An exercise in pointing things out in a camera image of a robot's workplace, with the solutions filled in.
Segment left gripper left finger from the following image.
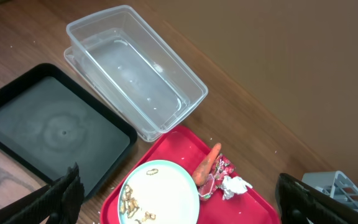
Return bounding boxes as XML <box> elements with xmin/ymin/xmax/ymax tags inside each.
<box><xmin>0</xmin><ymin>164</ymin><xmax>85</xmax><ymax>224</ymax></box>

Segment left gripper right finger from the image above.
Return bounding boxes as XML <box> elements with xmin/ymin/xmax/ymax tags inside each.
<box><xmin>275</xmin><ymin>173</ymin><xmax>358</xmax><ymax>224</ymax></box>

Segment white tissue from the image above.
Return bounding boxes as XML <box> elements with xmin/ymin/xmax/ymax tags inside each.
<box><xmin>221</xmin><ymin>175</ymin><xmax>253</xmax><ymax>200</ymax></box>

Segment light blue dinner plate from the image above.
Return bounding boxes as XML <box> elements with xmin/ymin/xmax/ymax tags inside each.
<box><xmin>117</xmin><ymin>160</ymin><xmax>200</xmax><ymax>224</ymax></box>

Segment grey dishwasher rack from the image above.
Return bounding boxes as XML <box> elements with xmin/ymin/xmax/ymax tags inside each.
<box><xmin>301</xmin><ymin>170</ymin><xmax>358</xmax><ymax>212</ymax></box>

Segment food scraps on plate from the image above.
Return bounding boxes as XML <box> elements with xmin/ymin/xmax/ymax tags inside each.
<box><xmin>119</xmin><ymin>168</ymin><xmax>159</xmax><ymax>223</ymax></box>

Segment red snack wrapper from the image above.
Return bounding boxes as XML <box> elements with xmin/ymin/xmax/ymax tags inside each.
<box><xmin>198</xmin><ymin>154</ymin><xmax>235</xmax><ymax>201</ymax></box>

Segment black plastic tray bin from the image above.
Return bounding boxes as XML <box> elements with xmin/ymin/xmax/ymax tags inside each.
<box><xmin>0</xmin><ymin>63</ymin><xmax>137</xmax><ymax>198</ymax></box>

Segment orange carrot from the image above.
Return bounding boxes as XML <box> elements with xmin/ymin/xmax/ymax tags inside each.
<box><xmin>192</xmin><ymin>143</ymin><xmax>221</xmax><ymax>186</ymax></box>

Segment clear plastic storage bin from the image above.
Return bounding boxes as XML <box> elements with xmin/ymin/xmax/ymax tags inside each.
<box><xmin>65</xmin><ymin>5</ymin><xmax>208</xmax><ymax>142</ymax></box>

